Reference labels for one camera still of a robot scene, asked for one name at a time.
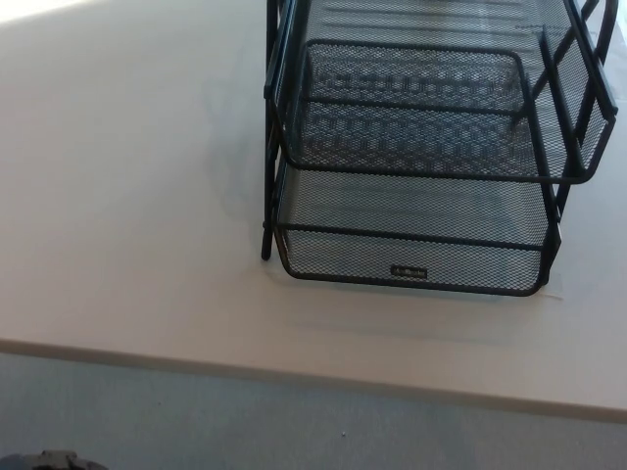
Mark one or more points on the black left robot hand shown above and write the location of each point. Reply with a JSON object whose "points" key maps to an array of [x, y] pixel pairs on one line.
{"points": [[59, 462]]}

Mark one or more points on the black mesh tray organizer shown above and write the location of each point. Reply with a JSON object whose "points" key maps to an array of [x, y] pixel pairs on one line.
{"points": [[267, 196]]}

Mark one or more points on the black mesh tray with label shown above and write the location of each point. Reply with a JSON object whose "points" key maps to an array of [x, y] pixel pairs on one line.
{"points": [[392, 249]]}

